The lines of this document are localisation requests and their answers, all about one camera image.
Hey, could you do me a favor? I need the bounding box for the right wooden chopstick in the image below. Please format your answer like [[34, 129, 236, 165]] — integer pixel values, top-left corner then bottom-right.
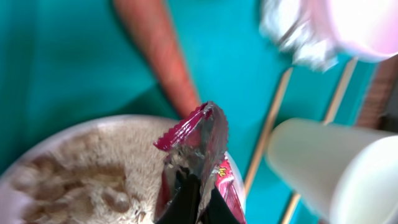
[[268, 58, 358, 223]]

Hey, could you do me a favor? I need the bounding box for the orange carrot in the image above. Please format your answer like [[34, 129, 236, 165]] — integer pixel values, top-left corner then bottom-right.
[[113, 0, 200, 118]]

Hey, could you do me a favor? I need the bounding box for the teal plastic tray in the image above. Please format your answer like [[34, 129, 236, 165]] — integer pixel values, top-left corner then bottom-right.
[[0, 0, 384, 224]]

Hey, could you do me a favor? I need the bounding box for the red foil snack wrapper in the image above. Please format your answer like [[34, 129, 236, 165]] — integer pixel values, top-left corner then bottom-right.
[[154, 101, 246, 224]]

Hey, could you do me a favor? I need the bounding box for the left wooden chopstick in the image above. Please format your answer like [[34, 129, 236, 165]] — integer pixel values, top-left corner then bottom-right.
[[244, 68, 293, 196]]

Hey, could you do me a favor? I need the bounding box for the pink bowl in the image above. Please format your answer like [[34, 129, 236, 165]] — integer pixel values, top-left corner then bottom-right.
[[307, 0, 397, 62]]

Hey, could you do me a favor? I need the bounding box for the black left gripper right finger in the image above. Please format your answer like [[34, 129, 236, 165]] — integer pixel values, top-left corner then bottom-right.
[[201, 195, 239, 224]]

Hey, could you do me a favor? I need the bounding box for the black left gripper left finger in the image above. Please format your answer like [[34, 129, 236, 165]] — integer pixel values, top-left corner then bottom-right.
[[156, 171, 200, 224]]

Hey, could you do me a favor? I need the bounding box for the wooden chopstick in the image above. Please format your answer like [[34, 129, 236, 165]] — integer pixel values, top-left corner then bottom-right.
[[244, 68, 293, 196], [268, 58, 358, 223]]

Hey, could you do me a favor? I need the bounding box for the cream ceramic cup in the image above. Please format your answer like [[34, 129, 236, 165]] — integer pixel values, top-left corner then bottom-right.
[[267, 119, 397, 224]]

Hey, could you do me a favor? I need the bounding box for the pink plate with rice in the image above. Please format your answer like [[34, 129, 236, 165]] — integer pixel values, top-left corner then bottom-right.
[[0, 114, 246, 224]]

